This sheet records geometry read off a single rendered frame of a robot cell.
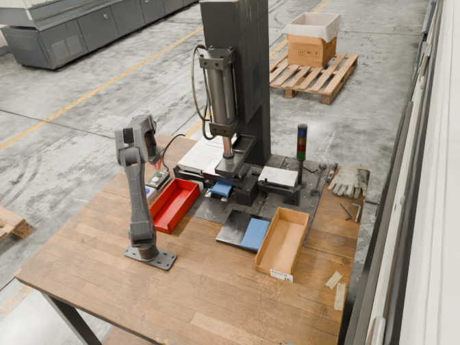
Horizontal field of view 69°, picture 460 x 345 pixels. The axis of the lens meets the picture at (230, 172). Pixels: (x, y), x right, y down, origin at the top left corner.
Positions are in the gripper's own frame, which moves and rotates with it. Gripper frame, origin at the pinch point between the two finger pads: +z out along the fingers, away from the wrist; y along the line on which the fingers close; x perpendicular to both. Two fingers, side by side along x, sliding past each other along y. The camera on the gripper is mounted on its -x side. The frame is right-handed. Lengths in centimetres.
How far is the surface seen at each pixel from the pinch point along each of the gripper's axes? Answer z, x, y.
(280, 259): 6, 65, 24
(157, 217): 6.0, 11.9, 21.3
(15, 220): 83, -150, 7
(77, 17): 42, -388, -335
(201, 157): 7.3, 10.4, -21.2
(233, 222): 4.5, 43.7, 14.9
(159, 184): 4.0, 3.3, 5.6
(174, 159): 7.4, -2.0, -15.8
